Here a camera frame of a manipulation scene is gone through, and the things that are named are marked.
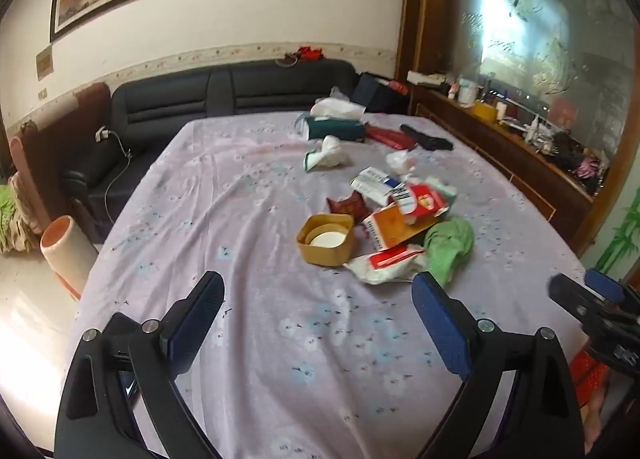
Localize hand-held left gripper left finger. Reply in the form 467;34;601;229
54;270;226;459

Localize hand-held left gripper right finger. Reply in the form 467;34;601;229
411;270;587;459

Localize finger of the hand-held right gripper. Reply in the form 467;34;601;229
547;273;608;329
584;267;640;311

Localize red plastic basket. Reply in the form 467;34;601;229
569;348;615;392

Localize white and red plastic packet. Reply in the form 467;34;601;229
344;245;427;286

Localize orange carton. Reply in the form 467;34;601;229
361;205;441;251

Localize red and white box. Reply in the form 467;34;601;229
390;182;451;226

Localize green and white packet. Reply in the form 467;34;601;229
425;176;458;204

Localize dark red snack wrapper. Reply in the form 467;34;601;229
326;190;370;218

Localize white and blue box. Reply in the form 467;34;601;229
349;166;405;206

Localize white and orange waste bin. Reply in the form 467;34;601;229
40;216;101;302

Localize red flat packet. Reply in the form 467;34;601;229
365;126;417;150

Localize yellow box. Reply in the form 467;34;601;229
472;101;498;124

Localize green patterned cloth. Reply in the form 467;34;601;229
0;184;26;252

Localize green tissue box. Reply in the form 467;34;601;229
295;96;370;144

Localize black leather sofa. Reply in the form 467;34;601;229
62;58;361;245

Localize white jar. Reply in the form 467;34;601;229
457;78;479;106

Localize dark blue box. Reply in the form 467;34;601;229
351;71;413;114

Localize green bamboo wall sticker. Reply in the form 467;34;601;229
590;191;640;282

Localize white phone charger with cable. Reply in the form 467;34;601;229
95;126;133;217

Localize etched wall mirror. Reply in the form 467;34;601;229
442;0;638;190

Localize small wall plaque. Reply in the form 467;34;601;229
36;45;55;76

